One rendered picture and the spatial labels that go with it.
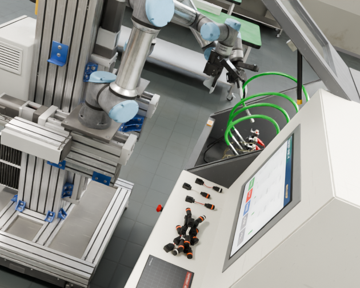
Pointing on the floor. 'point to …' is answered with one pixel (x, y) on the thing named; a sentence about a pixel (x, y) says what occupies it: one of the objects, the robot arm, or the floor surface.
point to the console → (311, 208)
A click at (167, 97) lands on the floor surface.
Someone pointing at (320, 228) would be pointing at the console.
